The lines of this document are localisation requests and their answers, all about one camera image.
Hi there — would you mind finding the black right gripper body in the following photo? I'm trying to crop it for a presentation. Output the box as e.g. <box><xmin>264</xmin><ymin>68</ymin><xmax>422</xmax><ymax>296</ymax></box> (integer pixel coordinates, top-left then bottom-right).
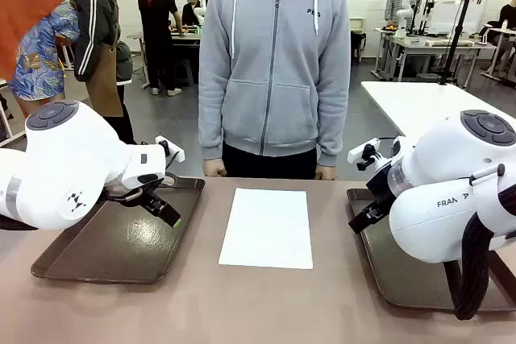
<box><xmin>365</xmin><ymin>160</ymin><xmax>399</xmax><ymax>213</ymax></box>

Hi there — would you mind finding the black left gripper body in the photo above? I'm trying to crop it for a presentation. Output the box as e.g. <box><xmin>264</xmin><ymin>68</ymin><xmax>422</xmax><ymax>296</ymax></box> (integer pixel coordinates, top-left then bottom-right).
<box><xmin>102</xmin><ymin>174</ymin><xmax>166</xmax><ymax>209</ymax></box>

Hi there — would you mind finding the grey-sleeved right forearm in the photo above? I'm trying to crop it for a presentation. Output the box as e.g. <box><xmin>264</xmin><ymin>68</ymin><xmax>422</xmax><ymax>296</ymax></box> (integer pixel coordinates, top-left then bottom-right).
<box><xmin>198</xmin><ymin>77</ymin><xmax>227</xmax><ymax>164</ymax></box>

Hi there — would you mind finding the grey-sleeved left forearm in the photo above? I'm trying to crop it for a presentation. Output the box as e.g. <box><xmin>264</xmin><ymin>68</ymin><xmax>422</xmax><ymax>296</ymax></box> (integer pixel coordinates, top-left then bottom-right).
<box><xmin>317</xmin><ymin>77</ymin><xmax>351</xmax><ymax>168</ymax></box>

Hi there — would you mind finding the person's left hand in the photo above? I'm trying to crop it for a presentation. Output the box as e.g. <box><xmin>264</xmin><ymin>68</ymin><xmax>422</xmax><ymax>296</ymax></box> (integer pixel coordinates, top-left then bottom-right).
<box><xmin>314</xmin><ymin>164</ymin><xmax>337</xmax><ymax>180</ymax></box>

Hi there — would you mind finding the person's right hand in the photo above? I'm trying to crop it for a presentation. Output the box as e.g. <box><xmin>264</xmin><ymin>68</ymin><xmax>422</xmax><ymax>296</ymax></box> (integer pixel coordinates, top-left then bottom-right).
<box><xmin>203</xmin><ymin>158</ymin><xmax>227</xmax><ymax>178</ymax></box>

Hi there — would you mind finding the brown plastic serving tray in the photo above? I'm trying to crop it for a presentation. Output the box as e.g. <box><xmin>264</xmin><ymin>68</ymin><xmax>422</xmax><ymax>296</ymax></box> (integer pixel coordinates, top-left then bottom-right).
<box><xmin>31</xmin><ymin>176</ymin><xmax>206</xmax><ymax>284</ymax></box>
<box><xmin>346</xmin><ymin>188</ymin><xmax>516</xmax><ymax>313</ymax></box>

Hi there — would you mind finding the white rounded-corner table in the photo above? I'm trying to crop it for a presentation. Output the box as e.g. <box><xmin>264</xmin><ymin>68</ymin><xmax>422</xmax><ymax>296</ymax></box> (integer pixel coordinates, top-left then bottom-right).
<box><xmin>360</xmin><ymin>81</ymin><xmax>516</xmax><ymax>147</ymax></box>

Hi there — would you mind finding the white A4 paper stack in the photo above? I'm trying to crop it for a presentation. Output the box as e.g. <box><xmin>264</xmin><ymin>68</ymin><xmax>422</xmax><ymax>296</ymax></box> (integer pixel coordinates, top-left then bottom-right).
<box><xmin>218</xmin><ymin>188</ymin><xmax>314</xmax><ymax>271</ymax></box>

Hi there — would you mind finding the grey round stool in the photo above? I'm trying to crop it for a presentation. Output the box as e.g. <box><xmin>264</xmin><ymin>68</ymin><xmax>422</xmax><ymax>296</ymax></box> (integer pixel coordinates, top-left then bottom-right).
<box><xmin>177</xmin><ymin>60</ymin><xmax>195</xmax><ymax>85</ymax></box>

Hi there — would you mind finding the white background work table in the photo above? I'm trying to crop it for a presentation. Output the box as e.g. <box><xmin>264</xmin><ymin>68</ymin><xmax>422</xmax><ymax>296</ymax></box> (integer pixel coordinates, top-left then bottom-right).
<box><xmin>374</xmin><ymin>27</ymin><xmax>497</xmax><ymax>81</ymax></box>

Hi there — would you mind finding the person in grey hoodie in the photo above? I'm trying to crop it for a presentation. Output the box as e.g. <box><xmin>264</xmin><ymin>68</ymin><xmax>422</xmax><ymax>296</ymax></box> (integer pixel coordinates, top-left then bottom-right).
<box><xmin>198</xmin><ymin>0</ymin><xmax>351</xmax><ymax>180</ymax></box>

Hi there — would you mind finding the green-topped background table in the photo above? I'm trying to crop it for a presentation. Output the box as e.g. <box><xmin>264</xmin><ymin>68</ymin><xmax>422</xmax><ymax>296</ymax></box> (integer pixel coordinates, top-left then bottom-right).
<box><xmin>171</xmin><ymin>25</ymin><xmax>202</xmax><ymax>87</ymax></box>

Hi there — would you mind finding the person in dark striped jacket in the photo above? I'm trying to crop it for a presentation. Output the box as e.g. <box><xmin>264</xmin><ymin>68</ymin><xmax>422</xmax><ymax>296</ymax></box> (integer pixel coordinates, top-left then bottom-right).
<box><xmin>70</xmin><ymin>0</ymin><xmax>138</xmax><ymax>146</ymax></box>

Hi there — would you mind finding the person in black red-print t-shirt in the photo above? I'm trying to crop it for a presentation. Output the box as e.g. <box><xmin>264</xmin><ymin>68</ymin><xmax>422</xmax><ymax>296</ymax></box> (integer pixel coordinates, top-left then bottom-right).
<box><xmin>137</xmin><ymin>0</ymin><xmax>183</xmax><ymax>97</ymax></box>

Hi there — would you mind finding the black tripod stand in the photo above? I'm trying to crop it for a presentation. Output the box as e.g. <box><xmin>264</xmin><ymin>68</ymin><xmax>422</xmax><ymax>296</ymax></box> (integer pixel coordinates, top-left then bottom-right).
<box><xmin>438</xmin><ymin>0</ymin><xmax>487</xmax><ymax>86</ymax></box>

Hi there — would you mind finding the white panel box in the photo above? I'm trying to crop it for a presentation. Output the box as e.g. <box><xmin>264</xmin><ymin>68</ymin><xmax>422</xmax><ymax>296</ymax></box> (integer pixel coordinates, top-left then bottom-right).
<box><xmin>427</xmin><ymin>0</ymin><xmax>483</xmax><ymax>35</ymax></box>

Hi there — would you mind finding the seated person in black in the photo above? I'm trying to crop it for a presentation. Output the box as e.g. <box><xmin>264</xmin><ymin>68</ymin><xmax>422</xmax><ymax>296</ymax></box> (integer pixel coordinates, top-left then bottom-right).
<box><xmin>181</xmin><ymin>0</ymin><xmax>202</xmax><ymax>27</ymax></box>

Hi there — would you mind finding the seated person at desk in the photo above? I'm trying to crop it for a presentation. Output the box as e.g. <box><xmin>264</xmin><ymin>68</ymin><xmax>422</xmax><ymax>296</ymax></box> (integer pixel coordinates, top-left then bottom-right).
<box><xmin>497</xmin><ymin>0</ymin><xmax>516</xmax><ymax>31</ymax></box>

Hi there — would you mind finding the person in orange top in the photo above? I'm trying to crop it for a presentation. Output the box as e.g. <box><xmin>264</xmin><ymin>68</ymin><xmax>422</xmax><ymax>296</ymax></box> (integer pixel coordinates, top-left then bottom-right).
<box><xmin>0</xmin><ymin>0</ymin><xmax>65</xmax><ymax>81</ymax></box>

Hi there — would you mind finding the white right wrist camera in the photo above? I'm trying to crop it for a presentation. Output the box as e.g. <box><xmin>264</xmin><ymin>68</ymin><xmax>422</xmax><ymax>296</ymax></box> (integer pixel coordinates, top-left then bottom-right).
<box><xmin>347</xmin><ymin>138</ymin><xmax>382</xmax><ymax>172</ymax></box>

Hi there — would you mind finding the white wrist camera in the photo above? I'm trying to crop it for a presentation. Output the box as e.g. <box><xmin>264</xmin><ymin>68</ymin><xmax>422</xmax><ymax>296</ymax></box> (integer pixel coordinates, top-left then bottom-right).
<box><xmin>155</xmin><ymin>135</ymin><xmax>185</xmax><ymax>164</ymax></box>
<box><xmin>347</xmin><ymin>138</ymin><xmax>382</xmax><ymax>172</ymax></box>

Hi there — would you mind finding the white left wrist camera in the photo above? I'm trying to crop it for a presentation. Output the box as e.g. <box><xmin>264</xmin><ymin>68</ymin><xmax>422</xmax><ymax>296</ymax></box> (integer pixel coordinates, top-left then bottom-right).
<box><xmin>155</xmin><ymin>135</ymin><xmax>185</xmax><ymax>164</ymax></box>

